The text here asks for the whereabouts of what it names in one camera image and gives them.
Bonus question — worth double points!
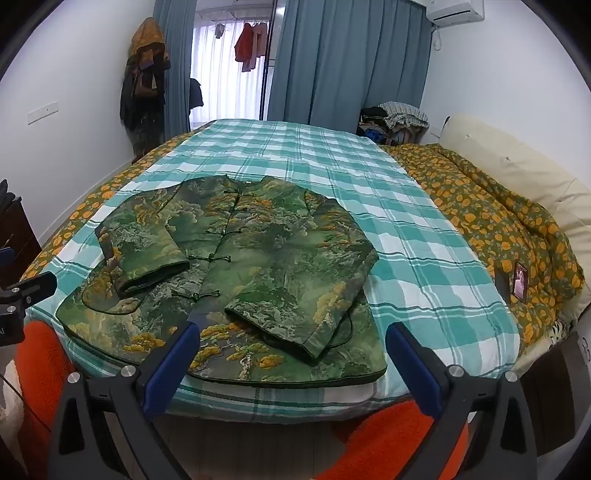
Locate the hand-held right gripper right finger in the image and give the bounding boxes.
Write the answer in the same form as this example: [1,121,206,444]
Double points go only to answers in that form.
[385,322,539,480]

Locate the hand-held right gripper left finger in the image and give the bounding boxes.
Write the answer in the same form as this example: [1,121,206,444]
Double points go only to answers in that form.
[47,320,201,480]

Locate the green landscape print padded jacket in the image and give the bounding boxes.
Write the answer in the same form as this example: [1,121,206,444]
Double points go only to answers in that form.
[55,174,389,385]

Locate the pile of clothes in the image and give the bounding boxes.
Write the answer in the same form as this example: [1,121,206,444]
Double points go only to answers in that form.
[357,102,430,145]

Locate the dark wooden cabinet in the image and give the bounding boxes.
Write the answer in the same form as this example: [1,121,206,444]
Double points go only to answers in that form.
[0,180,43,288]

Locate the orange fluffy pants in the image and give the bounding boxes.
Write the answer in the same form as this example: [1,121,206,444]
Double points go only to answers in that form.
[14,320,472,480]

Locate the small pink-screen phone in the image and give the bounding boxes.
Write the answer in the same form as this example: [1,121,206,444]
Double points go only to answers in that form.
[512,262,530,302]

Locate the teal plaid bed sheet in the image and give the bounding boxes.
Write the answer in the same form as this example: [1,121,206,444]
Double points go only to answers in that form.
[25,119,522,423]

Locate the tiger print cloth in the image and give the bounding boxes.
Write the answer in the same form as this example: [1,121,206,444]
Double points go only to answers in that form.
[522,318,579,358]

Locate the orange floral quilt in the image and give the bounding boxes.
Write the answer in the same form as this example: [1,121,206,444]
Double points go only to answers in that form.
[21,136,585,347]

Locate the narrow blue curtain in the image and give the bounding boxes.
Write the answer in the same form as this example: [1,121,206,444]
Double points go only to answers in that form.
[152,0,197,139]

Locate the white sheer curtain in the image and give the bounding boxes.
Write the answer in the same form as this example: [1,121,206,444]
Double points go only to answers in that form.
[190,11,274,127]

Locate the wide blue curtain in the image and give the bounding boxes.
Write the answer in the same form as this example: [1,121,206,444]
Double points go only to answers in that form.
[268,0,432,136]

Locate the red hanging garment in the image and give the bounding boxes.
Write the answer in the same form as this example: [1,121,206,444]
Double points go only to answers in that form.
[234,22,269,73]

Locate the white air conditioner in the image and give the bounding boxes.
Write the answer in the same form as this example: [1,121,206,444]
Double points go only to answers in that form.
[425,0,485,24]

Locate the white wall plate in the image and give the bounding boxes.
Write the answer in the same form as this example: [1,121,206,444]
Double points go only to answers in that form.
[28,98,60,124]

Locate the coats on wall rack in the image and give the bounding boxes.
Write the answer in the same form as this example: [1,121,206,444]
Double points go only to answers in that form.
[120,17,172,162]

